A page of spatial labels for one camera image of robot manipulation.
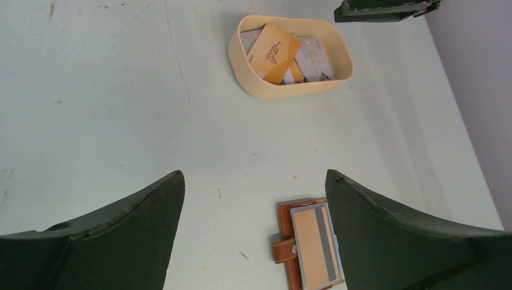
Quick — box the silver VIP credit card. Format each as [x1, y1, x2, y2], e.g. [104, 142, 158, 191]
[239, 28, 335, 86]

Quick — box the brown leather card holder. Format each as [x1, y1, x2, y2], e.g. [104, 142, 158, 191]
[271, 198, 345, 289]

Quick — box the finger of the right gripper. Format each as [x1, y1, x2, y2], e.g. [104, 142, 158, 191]
[334, 8, 424, 22]
[340, 0, 441, 15]

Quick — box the beige oval tray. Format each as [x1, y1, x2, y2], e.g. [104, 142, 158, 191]
[228, 15, 354, 100]

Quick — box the gold credit card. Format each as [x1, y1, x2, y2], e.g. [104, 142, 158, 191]
[247, 23, 301, 85]

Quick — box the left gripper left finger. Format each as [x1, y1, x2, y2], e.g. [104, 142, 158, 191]
[1, 170, 185, 289]

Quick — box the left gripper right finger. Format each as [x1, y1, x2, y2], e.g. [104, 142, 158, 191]
[325, 169, 511, 289]

